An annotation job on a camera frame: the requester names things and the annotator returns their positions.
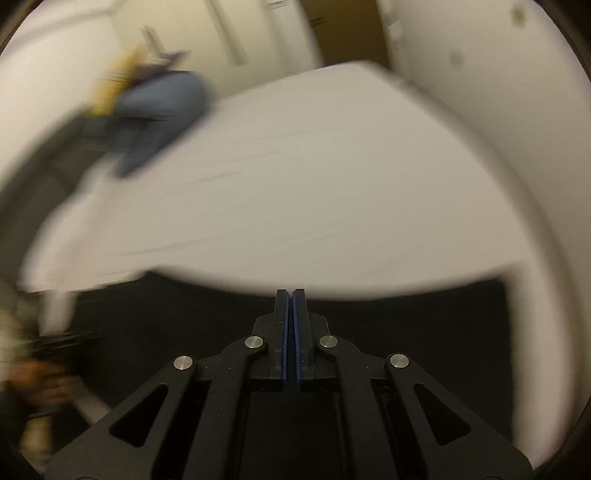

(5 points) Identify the yellow pillow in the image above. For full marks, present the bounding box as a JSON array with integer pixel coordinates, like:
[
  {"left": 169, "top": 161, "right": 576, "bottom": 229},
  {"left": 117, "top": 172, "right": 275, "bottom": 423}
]
[{"left": 89, "top": 44, "right": 145, "bottom": 117}]

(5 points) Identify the white bed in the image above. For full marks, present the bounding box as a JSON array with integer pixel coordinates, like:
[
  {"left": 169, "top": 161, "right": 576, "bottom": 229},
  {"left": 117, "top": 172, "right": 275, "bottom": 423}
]
[{"left": 18, "top": 60, "right": 541, "bottom": 305}]

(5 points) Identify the brown door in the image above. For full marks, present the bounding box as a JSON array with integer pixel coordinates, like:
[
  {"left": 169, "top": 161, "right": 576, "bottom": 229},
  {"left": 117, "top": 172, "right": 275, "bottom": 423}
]
[{"left": 302, "top": 0, "right": 393, "bottom": 70}]

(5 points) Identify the blue rolled duvet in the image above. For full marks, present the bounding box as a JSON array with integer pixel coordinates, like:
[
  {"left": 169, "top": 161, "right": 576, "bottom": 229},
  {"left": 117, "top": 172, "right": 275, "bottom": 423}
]
[{"left": 108, "top": 70, "right": 209, "bottom": 180}]

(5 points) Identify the purple pillow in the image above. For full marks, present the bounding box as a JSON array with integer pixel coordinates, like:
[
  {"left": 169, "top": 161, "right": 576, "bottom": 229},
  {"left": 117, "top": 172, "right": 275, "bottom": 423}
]
[{"left": 136, "top": 50, "right": 191, "bottom": 75}]

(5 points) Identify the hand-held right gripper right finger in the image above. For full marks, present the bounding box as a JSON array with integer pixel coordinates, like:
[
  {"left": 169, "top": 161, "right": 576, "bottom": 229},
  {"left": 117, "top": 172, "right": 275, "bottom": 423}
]
[{"left": 291, "top": 288, "right": 536, "bottom": 480}]

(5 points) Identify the person's left hand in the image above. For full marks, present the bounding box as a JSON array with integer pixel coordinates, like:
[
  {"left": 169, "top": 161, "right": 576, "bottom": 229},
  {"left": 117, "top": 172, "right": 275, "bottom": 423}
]
[{"left": 7, "top": 361, "right": 80, "bottom": 409}]

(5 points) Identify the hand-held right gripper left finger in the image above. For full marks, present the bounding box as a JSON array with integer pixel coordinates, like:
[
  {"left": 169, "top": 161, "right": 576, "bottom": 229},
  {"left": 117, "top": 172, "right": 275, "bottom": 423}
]
[{"left": 44, "top": 288, "right": 291, "bottom": 480}]

